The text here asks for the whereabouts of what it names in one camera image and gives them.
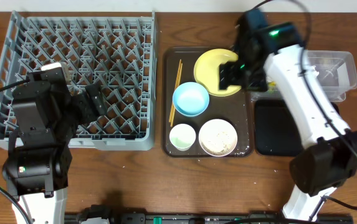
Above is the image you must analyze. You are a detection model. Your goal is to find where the green red snack wrapper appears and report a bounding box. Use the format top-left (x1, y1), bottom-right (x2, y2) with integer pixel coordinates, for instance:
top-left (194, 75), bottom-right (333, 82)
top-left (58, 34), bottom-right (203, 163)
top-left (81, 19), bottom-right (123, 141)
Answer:
top-left (267, 82), bottom-right (277, 93)

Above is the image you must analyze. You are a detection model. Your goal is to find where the white bowl with rice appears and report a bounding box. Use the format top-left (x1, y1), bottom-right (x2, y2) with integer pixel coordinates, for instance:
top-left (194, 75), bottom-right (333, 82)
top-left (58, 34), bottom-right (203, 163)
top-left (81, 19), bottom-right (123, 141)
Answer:
top-left (198, 119), bottom-right (238, 157)

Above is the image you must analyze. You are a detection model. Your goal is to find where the white cup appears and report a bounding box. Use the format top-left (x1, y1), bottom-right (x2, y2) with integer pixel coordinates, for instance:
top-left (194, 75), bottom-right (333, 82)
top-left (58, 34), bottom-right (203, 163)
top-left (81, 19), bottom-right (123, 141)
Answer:
top-left (169, 124), bottom-right (196, 151)

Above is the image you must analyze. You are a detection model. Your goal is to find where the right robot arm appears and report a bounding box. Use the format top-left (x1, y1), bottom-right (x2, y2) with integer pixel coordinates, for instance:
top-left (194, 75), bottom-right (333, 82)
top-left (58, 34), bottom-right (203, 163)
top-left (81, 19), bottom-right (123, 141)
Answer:
top-left (219, 8), bottom-right (357, 223)

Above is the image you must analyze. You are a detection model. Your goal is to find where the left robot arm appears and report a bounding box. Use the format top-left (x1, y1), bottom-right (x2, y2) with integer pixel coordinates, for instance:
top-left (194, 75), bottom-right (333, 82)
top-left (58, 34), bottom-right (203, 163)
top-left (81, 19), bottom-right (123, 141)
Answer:
top-left (2, 62), bottom-right (107, 223)

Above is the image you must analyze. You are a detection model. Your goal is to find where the black waste tray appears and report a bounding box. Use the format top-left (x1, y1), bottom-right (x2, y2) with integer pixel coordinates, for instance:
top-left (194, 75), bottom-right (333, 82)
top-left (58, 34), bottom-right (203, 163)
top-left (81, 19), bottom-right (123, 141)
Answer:
top-left (254, 98), bottom-right (341, 157)

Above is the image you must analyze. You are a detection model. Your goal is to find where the clear plastic waste bin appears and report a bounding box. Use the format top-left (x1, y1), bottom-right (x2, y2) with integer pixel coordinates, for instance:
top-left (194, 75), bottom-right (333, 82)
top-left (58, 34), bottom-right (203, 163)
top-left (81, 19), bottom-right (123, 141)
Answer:
top-left (249, 50), bottom-right (357, 103)

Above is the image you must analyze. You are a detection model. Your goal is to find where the yellow round plate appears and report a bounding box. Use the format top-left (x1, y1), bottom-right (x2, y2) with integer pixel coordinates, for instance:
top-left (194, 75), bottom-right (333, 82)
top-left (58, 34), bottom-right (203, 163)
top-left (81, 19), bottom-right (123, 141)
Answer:
top-left (194, 49), bottom-right (241, 97)

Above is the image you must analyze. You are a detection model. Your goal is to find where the grey plastic dish rack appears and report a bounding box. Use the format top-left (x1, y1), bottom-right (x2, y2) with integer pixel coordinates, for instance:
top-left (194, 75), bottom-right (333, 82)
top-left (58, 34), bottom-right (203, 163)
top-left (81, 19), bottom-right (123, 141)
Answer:
top-left (0, 12), bottom-right (158, 151)

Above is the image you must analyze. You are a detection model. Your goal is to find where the light blue bowl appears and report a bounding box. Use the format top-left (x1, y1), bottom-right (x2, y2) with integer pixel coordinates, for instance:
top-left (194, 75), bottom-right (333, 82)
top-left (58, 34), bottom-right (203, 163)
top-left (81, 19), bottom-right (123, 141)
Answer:
top-left (173, 82), bottom-right (210, 117)

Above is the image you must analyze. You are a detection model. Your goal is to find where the wooden chopstick right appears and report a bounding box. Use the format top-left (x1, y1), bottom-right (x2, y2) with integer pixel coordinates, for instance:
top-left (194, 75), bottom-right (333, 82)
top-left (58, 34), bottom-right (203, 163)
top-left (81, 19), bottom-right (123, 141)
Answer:
top-left (170, 62), bottom-right (184, 128)

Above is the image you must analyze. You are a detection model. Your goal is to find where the wooden chopstick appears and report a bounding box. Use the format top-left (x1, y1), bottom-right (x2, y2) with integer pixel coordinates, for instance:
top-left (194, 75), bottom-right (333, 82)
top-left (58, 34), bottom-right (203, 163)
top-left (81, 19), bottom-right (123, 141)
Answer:
top-left (170, 62), bottom-right (184, 128)
top-left (168, 58), bottom-right (182, 123)

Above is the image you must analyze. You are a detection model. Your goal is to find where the wooden chopstick left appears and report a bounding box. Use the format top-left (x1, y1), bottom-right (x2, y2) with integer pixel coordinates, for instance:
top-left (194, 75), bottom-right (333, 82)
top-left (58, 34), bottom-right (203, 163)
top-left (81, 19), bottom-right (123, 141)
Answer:
top-left (168, 58), bottom-right (182, 123)

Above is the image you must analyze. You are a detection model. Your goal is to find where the dark brown serving tray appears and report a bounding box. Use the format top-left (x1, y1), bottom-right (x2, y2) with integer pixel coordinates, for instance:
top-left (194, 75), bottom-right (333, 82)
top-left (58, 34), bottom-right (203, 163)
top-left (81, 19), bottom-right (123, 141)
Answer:
top-left (161, 47), bottom-right (252, 159)

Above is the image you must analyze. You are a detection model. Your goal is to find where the black rail at table edge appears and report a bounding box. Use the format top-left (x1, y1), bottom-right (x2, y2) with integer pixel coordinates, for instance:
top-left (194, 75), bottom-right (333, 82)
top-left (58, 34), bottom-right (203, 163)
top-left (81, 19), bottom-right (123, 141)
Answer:
top-left (64, 204), bottom-right (353, 224)

